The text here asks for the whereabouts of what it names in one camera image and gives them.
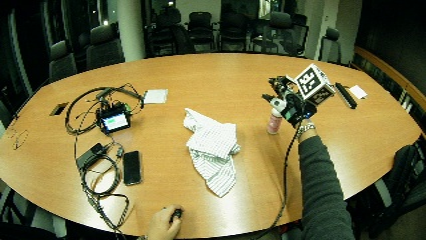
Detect long black power cable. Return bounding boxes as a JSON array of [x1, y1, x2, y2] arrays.
[[72, 133, 133, 236]]

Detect black bag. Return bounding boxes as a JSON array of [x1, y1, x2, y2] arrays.
[[366, 142, 426, 236]]

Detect small black clicker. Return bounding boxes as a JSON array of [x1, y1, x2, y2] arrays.
[[169, 208, 185, 222]]

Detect small white card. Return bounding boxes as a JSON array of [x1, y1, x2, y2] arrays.
[[347, 84, 369, 101]]

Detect white marker cube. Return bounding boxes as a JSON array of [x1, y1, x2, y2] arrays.
[[294, 63, 337, 107]]

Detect white striped cloth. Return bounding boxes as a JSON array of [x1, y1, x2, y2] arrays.
[[182, 107, 242, 199]]

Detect small dark flat card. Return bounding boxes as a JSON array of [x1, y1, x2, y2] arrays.
[[48, 102, 70, 117]]

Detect long black bar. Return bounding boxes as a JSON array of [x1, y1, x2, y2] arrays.
[[334, 82, 359, 110]]

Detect black smartphone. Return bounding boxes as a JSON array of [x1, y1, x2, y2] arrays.
[[121, 150, 144, 187]]

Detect silver wristwatch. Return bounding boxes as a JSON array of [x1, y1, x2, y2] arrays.
[[297, 122, 318, 135]]

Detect pink bottle with white cap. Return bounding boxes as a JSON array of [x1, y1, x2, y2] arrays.
[[266, 107, 285, 136]]

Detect looped black cable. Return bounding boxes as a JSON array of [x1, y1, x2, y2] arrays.
[[64, 83, 146, 136]]

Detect black power adapter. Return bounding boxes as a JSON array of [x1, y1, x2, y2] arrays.
[[74, 142, 109, 170]]

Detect wooden wall ledge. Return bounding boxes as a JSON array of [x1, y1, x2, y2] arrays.
[[353, 45, 426, 113]]

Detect black device with lit screen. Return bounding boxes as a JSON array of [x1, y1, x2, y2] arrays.
[[96, 102, 133, 135]]

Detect black glove cable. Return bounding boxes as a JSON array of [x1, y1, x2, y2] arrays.
[[251, 125, 305, 240]]

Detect white paper sheet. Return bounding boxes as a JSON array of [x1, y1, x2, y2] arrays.
[[142, 88, 170, 105]]

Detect eyeglasses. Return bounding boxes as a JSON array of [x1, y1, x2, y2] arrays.
[[6, 127, 30, 151]]

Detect white column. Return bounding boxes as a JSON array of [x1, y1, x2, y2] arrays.
[[114, 0, 148, 63]]

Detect row of black office chairs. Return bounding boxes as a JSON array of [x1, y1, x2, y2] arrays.
[[46, 6, 343, 82]]

